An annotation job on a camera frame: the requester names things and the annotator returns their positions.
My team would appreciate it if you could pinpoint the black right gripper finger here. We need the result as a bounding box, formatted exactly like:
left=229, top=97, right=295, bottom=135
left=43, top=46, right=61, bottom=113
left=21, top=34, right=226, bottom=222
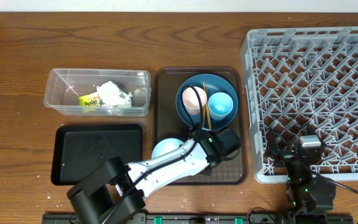
left=305, top=123, right=318, bottom=136
left=266, top=128, right=278, bottom=156

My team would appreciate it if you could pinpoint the white tissue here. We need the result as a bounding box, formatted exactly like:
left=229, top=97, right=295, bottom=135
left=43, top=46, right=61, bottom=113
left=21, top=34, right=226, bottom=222
left=103, top=93, right=132, bottom=116
left=96, top=81, right=126, bottom=106

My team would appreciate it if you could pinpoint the yellow snack wrapper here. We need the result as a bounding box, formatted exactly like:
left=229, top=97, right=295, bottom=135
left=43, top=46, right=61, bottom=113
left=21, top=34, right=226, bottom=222
left=78, top=92, right=100, bottom=107

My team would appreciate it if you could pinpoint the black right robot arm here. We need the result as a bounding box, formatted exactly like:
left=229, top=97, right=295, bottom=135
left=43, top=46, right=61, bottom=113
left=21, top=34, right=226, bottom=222
left=265, top=125, right=336, bottom=223

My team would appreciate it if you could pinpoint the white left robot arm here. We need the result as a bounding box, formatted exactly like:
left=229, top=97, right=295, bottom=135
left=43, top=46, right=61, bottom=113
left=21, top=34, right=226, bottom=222
left=67, top=128, right=241, bottom=223

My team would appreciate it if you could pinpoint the grey dishwasher rack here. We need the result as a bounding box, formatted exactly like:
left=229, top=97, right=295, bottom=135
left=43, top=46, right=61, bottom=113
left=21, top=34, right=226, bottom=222
left=241, top=27, right=358, bottom=184

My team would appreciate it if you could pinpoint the light blue cup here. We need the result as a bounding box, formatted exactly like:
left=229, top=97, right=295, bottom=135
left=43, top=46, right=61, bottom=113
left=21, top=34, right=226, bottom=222
left=208, top=92, right=234, bottom=121

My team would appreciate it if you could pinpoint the dark blue plate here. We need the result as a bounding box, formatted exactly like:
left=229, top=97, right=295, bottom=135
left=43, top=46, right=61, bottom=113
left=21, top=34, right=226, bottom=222
left=176, top=73, right=239, bottom=131

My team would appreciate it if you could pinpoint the pink cup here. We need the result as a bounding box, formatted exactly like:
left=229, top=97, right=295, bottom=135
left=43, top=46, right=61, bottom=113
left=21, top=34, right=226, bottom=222
left=182, top=86, right=207, bottom=115

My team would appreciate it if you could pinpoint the wooden chopstick left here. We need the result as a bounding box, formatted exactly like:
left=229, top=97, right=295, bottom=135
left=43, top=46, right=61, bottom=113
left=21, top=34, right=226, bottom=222
left=202, top=83, right=208, bottom=128

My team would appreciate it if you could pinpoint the brown serving tray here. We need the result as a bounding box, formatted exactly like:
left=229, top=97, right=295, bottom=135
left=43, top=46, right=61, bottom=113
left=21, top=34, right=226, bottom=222
left=154, top=67, right=248, bottom=186

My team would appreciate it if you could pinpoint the light blue rice bowl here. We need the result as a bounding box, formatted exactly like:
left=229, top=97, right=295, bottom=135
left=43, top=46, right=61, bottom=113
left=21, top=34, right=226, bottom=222
left=152, top=138, right=184, bottom=159

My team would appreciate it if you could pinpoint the black tray bin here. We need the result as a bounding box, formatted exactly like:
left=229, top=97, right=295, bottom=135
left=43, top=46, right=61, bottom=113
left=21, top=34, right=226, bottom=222
left=51, top=124, right=142, bottom=185

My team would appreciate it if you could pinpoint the clear plastic bin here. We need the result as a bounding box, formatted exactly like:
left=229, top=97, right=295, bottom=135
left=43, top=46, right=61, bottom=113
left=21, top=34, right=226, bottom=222
left=44, top=68, right=151, bottom=117

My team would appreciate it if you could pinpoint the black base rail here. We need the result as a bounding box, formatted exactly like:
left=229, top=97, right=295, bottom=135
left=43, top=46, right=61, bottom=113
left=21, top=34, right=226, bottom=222
left=41, top=212, right=354, bottom=224

